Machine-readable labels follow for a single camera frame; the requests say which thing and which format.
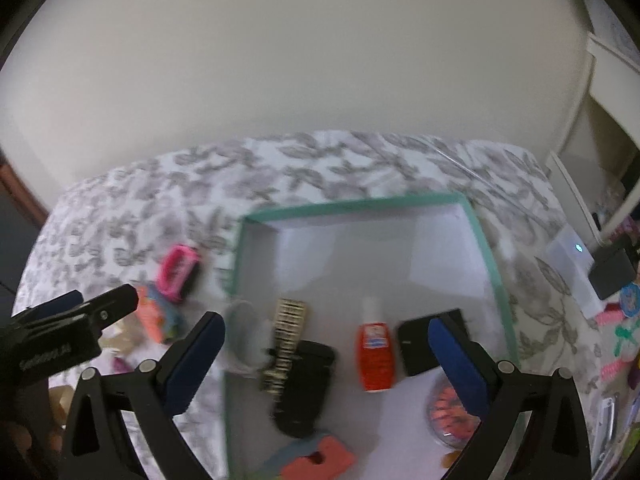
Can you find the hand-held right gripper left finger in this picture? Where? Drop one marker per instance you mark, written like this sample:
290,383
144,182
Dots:
195,360

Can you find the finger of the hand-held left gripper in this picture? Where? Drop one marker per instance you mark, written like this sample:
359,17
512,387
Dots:
55,302
112,307

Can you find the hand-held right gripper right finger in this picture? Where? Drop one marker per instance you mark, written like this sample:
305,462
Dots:
457,360

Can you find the round container of orange bands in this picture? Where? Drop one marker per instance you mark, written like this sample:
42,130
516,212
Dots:
445,410

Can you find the orange bottle with white cap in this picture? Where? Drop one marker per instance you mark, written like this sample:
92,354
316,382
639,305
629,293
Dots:
375,360

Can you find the gold and black comb clip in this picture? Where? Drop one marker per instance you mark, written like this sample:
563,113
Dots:
287,325

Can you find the black hair claw clip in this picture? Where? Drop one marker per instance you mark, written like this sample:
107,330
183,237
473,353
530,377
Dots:
305,390

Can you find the teal cardboard box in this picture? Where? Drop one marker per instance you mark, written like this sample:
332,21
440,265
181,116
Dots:
350,260

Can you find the pink and blue toy knife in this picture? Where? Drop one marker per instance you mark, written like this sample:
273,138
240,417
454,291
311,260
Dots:
325,460

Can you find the cream plastic toy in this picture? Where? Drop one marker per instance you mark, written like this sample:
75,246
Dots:
125,345

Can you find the orange and blue toy piece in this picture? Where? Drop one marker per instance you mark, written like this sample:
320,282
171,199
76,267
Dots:
155,315

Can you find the small black card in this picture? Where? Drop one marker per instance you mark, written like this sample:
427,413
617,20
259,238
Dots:
415,350

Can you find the white device with light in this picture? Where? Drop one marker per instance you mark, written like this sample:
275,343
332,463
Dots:
570,265

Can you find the pink comb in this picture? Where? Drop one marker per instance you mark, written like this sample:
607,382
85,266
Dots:
611,318

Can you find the metal nail clipper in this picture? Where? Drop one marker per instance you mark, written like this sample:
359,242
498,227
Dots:
607,420

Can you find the green hair clip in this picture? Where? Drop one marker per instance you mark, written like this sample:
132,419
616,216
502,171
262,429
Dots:
626,336

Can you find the black box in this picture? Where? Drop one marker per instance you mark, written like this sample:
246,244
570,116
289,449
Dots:
612,272

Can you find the blue round toy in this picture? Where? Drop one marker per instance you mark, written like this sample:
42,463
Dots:
631,300

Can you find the floral blanket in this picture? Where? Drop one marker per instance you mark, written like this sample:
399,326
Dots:
350,160

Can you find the white shelf unit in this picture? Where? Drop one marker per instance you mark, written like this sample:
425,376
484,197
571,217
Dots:
610,60

